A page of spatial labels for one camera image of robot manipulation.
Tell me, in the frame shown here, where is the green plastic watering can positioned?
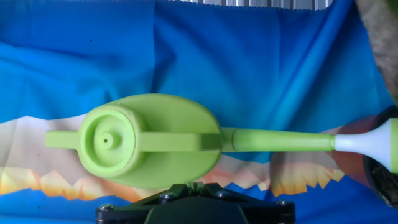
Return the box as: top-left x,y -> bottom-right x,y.
45,93 -> 398,190

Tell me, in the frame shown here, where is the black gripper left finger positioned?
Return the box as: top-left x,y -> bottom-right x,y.
96,182 -> 195,224

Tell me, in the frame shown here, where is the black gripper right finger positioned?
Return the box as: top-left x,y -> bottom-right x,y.
198,182 -> 295,224

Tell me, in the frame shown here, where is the potted anthurium plant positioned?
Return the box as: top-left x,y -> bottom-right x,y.
331,0 -> 398,209

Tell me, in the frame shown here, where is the blue printed cloth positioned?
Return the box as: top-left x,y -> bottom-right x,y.
0,0 -> 398,224

